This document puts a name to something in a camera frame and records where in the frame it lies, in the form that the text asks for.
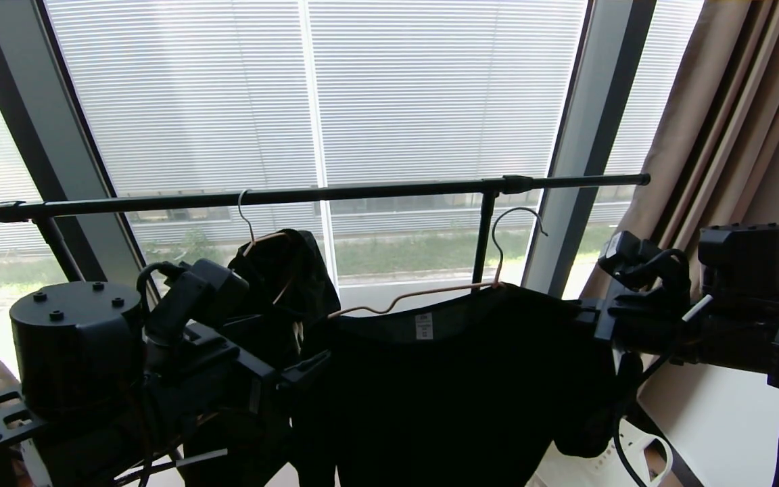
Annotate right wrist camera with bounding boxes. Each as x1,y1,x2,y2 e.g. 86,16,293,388
596,230,692,300

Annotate black garment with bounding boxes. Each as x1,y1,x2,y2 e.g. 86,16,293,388
287,283,642,487

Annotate pink clothes hanger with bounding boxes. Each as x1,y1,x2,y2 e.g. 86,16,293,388
237,189,297,306
326,205,550,321

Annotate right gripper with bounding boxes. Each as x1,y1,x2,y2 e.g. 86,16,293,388
591,296,692,357

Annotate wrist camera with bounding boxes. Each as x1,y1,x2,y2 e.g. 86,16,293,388
596,230,692,300
145,258,251,347

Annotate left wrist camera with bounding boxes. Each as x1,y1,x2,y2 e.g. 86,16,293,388
145,258,251,347

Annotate black shorts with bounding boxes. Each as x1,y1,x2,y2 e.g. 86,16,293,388
179,228,341,487

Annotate white laundry basket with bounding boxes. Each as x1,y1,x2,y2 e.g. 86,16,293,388
527,418,674,487

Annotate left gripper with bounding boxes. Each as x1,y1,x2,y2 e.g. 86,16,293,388
151,323,283,421

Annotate black clothes rack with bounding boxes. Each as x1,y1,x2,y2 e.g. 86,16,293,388
0,172,653,292

